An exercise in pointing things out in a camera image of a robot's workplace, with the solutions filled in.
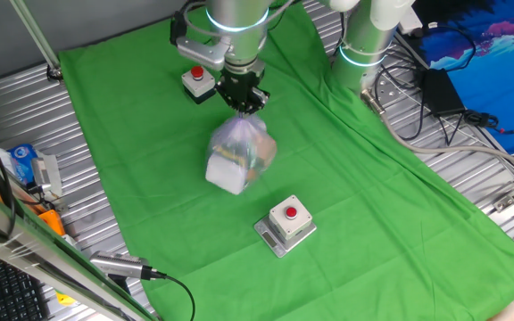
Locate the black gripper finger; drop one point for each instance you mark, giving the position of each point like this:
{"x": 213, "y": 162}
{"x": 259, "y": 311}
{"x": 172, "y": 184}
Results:
{"x": 228, "y": 99}
{"x": 257, "y": 100}

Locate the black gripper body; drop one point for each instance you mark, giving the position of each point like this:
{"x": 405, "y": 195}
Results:
{"x": 241, "y": 82}

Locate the clear purple plastic bag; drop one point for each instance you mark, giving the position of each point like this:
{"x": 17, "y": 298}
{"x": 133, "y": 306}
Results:
{"x": 239, "y": 138}

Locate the yellow sponge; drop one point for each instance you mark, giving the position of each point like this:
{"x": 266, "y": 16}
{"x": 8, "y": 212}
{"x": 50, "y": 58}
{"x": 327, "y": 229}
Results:
{"x": 228, "y": 153}

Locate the white box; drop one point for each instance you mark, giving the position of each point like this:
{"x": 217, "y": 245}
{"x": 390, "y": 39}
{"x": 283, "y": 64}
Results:
{"x": 226, "y": 174}

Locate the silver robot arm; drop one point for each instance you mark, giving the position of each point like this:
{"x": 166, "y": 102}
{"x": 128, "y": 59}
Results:
{"x": 364, "y": 35}

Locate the grey box red button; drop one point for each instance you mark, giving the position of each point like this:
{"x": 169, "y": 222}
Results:
{"x": 284, "y": 223}
{"x": 203, "y": 87}

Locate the green cloth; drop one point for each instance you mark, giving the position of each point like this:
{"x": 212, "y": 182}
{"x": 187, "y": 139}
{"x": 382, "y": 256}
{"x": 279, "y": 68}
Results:
{"x": 350, "y": 200}

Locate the white power strip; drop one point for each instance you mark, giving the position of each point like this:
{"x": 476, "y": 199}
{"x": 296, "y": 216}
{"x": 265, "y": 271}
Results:
{"x": 411, "y": 22}

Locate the black power adapter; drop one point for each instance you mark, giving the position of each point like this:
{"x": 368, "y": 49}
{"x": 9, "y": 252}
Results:
{"x": 442, "y": 91}

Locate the aluminium pole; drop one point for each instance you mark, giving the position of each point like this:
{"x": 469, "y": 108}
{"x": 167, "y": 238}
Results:
{"x": 34, "y": 31}

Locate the orange box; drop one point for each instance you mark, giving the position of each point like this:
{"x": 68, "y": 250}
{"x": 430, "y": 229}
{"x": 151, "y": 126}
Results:
{"x": 54, "y": 223}

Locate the blue tissue pack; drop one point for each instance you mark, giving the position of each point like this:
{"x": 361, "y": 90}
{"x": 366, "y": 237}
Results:
{"x": 20, "y": 160}

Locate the blue poster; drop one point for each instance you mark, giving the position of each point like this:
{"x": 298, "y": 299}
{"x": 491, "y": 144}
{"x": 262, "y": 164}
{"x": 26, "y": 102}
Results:
{"x": 498, "y": 80}

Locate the black keyboard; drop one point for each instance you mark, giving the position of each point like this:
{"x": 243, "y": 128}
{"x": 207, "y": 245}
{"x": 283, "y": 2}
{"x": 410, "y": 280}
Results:
{"x": 7, "y": 290}

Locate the silver camera on stand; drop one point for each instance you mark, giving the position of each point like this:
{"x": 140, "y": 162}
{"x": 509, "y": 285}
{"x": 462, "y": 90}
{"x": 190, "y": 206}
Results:
{"x": 118, "y": 265}

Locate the aluminium frame beam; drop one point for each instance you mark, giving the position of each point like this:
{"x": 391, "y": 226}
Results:
{"x": 38, "y": 249}

